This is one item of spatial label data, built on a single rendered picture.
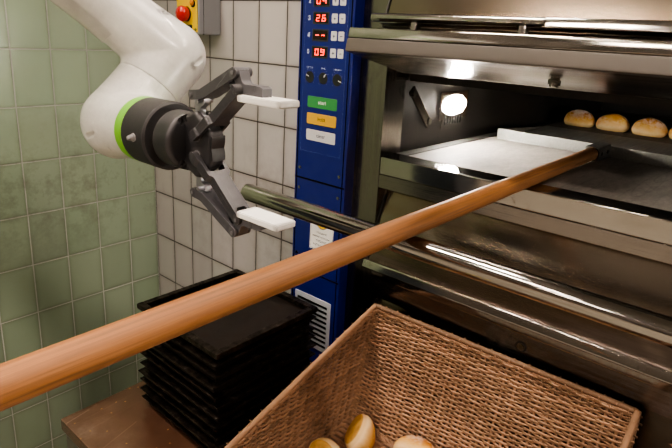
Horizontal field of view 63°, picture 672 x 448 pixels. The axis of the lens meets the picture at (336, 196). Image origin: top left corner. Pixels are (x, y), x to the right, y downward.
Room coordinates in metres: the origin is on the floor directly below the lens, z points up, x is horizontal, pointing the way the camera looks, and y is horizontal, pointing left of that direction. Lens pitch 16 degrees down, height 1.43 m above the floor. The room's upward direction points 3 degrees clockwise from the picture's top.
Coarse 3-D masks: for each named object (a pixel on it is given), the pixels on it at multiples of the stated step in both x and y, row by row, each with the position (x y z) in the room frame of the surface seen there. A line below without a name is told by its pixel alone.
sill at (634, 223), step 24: (384, 168) 1.17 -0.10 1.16; (408, 168) 1.13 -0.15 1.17; (432, 168) 1.10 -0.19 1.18; (456, 168) 1.10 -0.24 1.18; (456, 192) 1.06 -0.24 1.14; (528, 192) 0.97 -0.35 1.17; (552, 192) 0.95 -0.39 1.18; (576, 192) 0.96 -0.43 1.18; (576, 216) 0.91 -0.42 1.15; (600, 216) 0.89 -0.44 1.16; (624, 216) 0.86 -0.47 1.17; (648, 216) 0.84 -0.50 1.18
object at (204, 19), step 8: (184, 0) 1.52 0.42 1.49; (200, 0) 1.49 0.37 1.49; (208, 0) 1.50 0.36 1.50; (216, 0) 1.52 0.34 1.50; (192, 8) 1.50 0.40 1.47; (200, 8) 1.49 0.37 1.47; (208, 8) 1.50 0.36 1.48; (216, 8) 1.52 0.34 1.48; (192, 16) 1.50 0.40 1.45; (200, 16) 1.49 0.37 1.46; (208, 16) 1.50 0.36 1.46; (216, 16) 1.52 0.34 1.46; (192, 24) 1.50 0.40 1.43; (200, 24) 1.48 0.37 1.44; (208, 24) 1.50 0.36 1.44; (216, 24) 1.52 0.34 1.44; (200, 32) 1.48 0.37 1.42; (208, 32) 1.50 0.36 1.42; (216, 32) 1.52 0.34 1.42
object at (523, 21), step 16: (384, 16) 1.07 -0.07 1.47; (400, 16) 1.05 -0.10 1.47; (416, 16) 1.03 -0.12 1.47; (432, 16) 1.01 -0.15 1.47; (448, 16) 0.99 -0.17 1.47; (464, 16) 0.97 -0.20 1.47; (480, 16) 0.95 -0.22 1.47; (496, 16) 0.94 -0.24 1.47; (512, 16) 0.92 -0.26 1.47; (528, 16) 0.90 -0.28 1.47; (528, 32) 0.91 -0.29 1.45
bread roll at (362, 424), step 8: (360, 416) 1.01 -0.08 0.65; (368, 416) 1.01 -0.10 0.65; (352, 424) 1.00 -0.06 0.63; (360, 424) 0.98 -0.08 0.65; (368, 424) 0.98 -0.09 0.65; (352, 432) 0.97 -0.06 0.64; (360, 432) 0.95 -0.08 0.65; (368, 432) 0.96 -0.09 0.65; (352, 440) 0.94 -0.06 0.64; (360, 440) 0.94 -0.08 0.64; (368, 440) 0.95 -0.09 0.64
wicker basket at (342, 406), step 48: (384, 336) 1.09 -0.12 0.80; (432, 336) 1.03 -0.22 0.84; (336, 384) 1.02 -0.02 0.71; (384, 384) 1.05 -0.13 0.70; (480, 384) 0.94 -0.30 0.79; (528, 384) 0.90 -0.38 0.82; (576, 384) 0.86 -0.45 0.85; (240, 432) 0.82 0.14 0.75; (288, 432) 0.91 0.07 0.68; (336, 432) 1.02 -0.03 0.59; (384, 432) 1.02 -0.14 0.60; (432, 432) 0.96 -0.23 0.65; (480, 432) 0.91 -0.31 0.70; (528, 432) 0.87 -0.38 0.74; (576, 432) 0.83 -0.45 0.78; (624, 432) 0.80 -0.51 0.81
